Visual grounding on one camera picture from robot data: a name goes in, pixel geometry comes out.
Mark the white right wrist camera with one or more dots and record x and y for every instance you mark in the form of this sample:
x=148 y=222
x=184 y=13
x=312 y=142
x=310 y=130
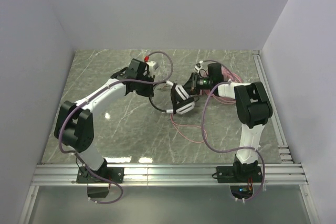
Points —
x=198 y=67

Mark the aluminium rail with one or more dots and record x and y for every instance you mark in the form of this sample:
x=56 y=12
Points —
x=283 y=148
x=166 y=175

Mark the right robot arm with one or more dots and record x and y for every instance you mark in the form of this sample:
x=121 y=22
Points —
x=253 y=110

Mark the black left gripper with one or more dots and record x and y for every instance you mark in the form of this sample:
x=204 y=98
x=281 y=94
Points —
x=146 y=87

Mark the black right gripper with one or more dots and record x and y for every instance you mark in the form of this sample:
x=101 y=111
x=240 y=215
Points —
x=191 y=85

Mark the aluminium front rail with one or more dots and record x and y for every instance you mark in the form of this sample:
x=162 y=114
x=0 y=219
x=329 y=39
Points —
x=166 y=175

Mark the white and black headphones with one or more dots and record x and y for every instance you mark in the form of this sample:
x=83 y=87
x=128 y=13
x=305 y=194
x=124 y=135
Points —
x=180 y=100

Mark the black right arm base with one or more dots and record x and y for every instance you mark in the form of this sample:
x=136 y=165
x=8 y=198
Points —
x=245 y=182

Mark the aluminium right side rail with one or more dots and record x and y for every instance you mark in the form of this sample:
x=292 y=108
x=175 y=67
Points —
x=283 y=148

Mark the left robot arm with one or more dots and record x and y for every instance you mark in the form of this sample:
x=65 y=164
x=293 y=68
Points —
x=74 y=127

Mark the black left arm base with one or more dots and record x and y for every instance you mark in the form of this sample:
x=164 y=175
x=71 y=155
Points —
x=99 y=182

